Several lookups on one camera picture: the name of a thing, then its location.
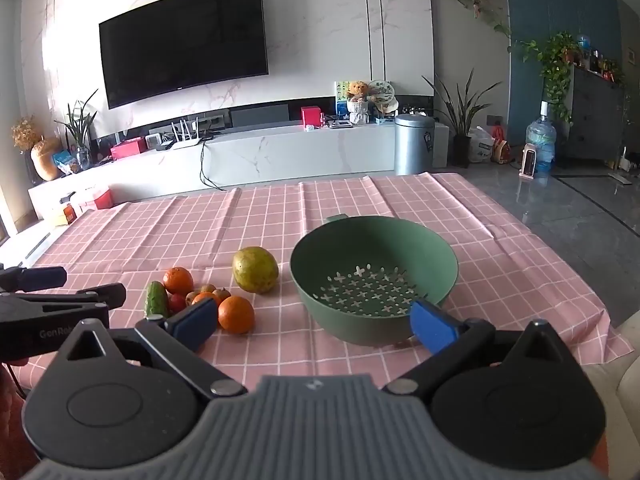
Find blue water jug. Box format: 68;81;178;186
526;101;556;174

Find dark grey sideboard cabinet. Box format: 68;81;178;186
565;68;624;162

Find hanging ivy plant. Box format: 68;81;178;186
518;32;578;126

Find left green potted plant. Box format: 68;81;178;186
56;90;98;170

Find large orange front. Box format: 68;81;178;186
192;292;218;306

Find green colander bowl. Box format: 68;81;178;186
290;214;459;347

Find black wall television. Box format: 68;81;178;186
99;0;269;110

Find pink checkered tablecloth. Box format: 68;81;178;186
38;174;632;386

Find teddy bear toy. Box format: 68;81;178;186
347;81;369;126

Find tall leaf potted plant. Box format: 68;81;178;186
422;70;501;168

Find white tv cabinet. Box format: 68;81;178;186
27;120;452;221

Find yellow-green pear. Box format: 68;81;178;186
232;246;279;294

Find white wifi router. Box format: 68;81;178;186
171;117;201;150

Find pink red flat box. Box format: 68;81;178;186
111;136;148;160

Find white plastic bag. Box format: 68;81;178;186
469;126;495;164

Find brown vase dried flowers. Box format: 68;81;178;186
11;116;62;182

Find silver trash bin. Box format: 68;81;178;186
395;114;435;176

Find green cucumber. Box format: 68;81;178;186
144;281;169;318

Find red box on cabinet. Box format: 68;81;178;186
300;106;323;128

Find red cherry tomato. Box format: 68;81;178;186
167;294;186;316

